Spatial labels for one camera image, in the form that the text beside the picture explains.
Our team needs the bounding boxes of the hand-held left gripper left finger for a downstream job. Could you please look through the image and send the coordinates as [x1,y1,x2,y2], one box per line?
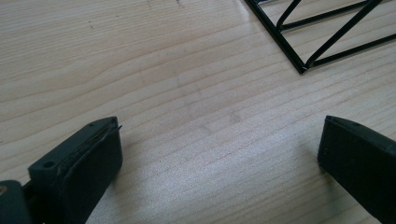
[27,116,124,224]

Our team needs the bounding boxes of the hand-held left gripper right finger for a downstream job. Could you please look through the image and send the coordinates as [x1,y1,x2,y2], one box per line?
[317,115,396,224]

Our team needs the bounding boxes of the black wire rack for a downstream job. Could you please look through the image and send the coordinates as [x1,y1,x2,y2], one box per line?
[243,0,396,75]

